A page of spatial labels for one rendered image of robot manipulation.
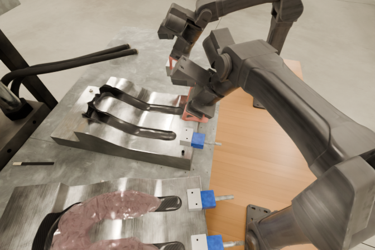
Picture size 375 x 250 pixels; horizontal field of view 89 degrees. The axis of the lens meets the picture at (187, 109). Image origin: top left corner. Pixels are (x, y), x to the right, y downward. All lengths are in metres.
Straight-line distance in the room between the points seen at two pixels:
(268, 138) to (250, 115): 0.12
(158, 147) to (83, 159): 0.29
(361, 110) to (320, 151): 2.26
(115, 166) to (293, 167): 0.61
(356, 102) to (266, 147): 1.86
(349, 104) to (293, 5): 1.89
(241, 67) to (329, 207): 0.21
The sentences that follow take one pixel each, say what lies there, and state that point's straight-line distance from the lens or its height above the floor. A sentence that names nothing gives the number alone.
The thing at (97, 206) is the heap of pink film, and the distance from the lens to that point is 0.59.
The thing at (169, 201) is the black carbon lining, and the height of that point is 0.85.
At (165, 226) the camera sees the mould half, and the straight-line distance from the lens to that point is 0.59.
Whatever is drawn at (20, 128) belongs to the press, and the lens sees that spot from 1.03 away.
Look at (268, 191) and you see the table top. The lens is 0.71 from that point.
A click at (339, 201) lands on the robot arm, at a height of 1.24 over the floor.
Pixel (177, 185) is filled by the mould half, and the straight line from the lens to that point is 0.61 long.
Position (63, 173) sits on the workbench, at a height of 0.80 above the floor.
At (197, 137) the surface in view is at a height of 0.90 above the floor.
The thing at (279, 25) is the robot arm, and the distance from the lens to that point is 0.73.
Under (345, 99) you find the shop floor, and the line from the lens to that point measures 2.51.
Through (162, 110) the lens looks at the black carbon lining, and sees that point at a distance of 0.72.
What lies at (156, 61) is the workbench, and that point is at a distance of 1.08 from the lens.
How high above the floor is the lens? 1.43
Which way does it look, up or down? 51 degrees down
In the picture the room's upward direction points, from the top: straight up
